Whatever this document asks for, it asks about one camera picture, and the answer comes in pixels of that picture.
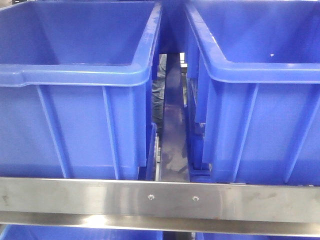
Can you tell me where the blue bin lower left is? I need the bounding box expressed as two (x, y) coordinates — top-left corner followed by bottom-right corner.
(0, 225), (163, 240)

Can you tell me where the large blue bin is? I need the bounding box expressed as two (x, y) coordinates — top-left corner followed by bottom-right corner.
(0, 0), (162, 180)
(185, 0), (320, 186)

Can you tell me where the large blue bin left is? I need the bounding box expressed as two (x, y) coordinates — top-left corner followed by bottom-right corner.
(0, 0), (162, 180)

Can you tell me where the large blue bin right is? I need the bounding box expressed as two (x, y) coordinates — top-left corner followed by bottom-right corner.
(185, 0), (320, 186)

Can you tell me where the blue bin lower right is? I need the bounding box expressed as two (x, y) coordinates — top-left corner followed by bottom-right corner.
(195, 232), (320, 240)

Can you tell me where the steel shelf front rail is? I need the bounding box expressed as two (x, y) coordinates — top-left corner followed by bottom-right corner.
(0, 177), (320, 237)

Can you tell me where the steel centre divider rail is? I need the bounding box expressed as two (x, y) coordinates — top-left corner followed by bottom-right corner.
(159, 53), (190, 182)

